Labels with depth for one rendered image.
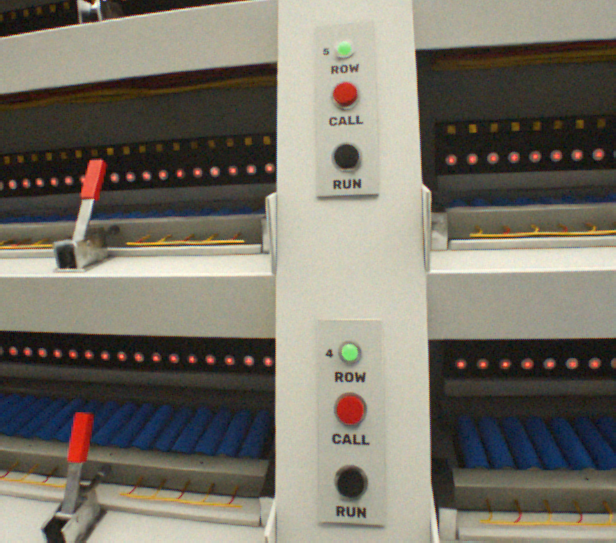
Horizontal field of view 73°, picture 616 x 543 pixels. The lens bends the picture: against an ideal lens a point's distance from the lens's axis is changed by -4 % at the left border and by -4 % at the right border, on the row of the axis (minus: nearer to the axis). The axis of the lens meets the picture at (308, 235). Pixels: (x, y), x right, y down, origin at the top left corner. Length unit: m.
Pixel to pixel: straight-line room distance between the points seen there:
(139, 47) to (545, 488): 0.45
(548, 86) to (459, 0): 0.24
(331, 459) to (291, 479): 0.03
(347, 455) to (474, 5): 0.31
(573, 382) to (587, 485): 0.12
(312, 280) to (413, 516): 0.15
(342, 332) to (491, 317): 0.09
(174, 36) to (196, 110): 0.21
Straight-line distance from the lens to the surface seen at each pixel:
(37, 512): 0.45
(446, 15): 0.35
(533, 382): 0.47
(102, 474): 0.42
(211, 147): 0.49
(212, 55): 0.36
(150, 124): 0.59
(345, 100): 0.30
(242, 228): 0.36
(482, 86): 0.54
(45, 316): 0.38
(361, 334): 0.28
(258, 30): 0.35
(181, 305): 0.31
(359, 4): 0.34
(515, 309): 0.30
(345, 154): 0.29
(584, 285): 0.31
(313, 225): 0.28
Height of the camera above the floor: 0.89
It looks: 8 degrees up
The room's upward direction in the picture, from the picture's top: straight up
